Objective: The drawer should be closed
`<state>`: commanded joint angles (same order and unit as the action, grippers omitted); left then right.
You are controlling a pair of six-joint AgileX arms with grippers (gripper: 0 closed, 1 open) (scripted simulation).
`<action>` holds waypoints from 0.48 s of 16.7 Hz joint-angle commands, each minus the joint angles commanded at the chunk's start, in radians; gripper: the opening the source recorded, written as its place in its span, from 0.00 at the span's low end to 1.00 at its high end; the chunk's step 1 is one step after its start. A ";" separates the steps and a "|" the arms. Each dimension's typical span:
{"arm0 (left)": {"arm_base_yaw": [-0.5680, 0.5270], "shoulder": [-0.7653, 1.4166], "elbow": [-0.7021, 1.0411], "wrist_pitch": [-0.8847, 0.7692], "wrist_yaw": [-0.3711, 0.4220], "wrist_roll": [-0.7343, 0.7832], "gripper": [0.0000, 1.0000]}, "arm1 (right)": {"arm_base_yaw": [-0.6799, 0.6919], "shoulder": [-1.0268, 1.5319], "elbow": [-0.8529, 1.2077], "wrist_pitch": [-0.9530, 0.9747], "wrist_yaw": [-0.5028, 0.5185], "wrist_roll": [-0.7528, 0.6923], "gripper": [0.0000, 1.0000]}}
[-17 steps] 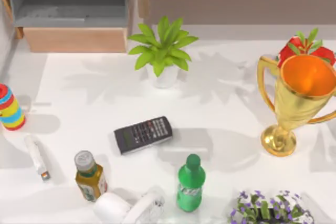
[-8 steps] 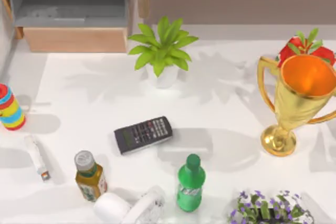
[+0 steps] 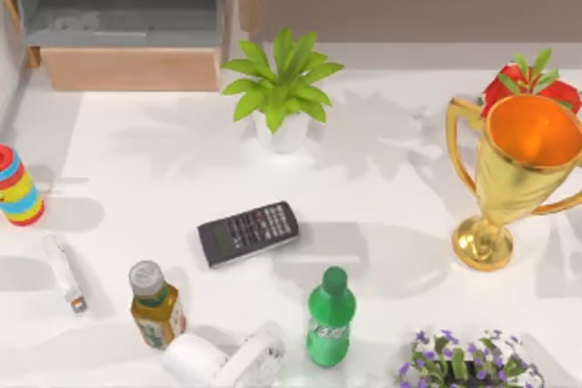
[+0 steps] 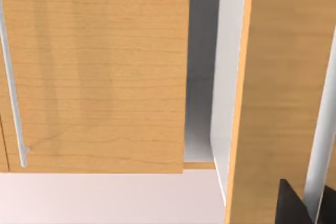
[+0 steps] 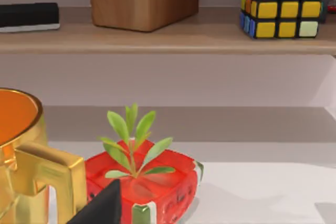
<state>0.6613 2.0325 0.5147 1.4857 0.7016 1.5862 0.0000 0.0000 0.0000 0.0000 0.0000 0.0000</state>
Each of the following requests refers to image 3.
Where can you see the green plant in white pot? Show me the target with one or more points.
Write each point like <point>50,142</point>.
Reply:
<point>281,88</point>

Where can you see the white mug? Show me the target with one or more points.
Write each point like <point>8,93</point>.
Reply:
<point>218,358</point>

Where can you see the gold trophy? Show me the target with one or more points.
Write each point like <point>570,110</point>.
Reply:
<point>514,179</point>

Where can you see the black calculator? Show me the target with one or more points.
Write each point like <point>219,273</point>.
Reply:
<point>247,233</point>

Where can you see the red flower plant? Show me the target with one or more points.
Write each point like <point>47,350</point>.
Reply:
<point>529,81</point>

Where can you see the stack of coloured rings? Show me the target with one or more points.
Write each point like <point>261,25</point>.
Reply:
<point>17,188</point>

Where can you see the grey pierced drawer inside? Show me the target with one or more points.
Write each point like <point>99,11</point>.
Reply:
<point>123,2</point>

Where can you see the yellow tea bottle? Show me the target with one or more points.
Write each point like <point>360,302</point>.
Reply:
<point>154,308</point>

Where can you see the green bottle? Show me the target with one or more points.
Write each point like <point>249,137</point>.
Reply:
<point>331,320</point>

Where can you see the pale wooden drawer front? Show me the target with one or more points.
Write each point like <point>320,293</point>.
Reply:
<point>129,69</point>

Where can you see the purple flower plant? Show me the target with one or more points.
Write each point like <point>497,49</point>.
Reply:
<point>468,361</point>

